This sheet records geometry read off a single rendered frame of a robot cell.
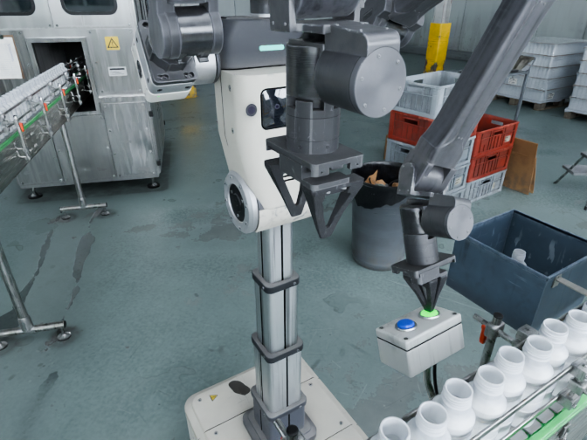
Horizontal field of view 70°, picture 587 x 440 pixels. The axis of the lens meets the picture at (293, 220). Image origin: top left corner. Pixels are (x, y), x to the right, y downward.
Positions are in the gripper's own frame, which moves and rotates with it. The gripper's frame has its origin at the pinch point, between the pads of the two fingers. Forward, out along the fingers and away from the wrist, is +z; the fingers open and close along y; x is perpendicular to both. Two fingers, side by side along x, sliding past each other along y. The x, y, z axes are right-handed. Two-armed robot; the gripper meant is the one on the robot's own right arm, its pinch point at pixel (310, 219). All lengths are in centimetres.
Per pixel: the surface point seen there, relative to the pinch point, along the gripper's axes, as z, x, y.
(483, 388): 24.3, 18.9, 16.1
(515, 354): 24.1, 28.2, 14.8
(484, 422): 29.5, 18.7, 17.7
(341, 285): 140, 116, -132
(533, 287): 50, 85, -10
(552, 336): 24.0, 36.7, 15.5
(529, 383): 29.0, 30.0, 17.3
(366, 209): 94, 137, -139
